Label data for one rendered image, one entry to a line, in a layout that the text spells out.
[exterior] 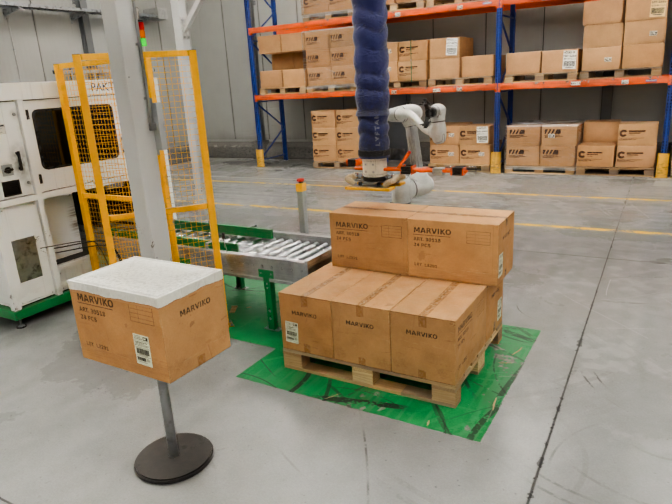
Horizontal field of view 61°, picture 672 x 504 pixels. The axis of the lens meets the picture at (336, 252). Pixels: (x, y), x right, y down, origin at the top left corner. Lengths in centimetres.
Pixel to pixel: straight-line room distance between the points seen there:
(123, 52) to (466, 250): 242
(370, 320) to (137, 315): 143
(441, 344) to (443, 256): 71
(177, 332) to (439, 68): 942
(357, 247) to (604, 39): 755
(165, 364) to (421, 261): 191
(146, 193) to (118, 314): 134
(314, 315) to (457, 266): 97
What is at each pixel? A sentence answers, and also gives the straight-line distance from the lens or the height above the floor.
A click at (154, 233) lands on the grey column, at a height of 94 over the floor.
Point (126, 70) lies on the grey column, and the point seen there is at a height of 197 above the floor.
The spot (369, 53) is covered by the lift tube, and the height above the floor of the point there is 199.
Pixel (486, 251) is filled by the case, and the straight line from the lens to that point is 368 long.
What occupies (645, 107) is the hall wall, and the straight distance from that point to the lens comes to 1210.
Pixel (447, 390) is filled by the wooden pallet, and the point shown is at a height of 11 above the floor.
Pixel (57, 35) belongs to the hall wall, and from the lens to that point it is 1371.
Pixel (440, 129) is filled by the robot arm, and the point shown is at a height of 145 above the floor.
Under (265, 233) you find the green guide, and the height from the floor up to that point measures 60.
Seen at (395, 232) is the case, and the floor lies 84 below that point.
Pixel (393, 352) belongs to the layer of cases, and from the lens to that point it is 346.
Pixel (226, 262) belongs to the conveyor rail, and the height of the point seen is 51.
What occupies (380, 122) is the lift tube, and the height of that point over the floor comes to 155.
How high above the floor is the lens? 185
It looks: 17 degrees down
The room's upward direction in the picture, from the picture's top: 3 degrees counter-clockwise
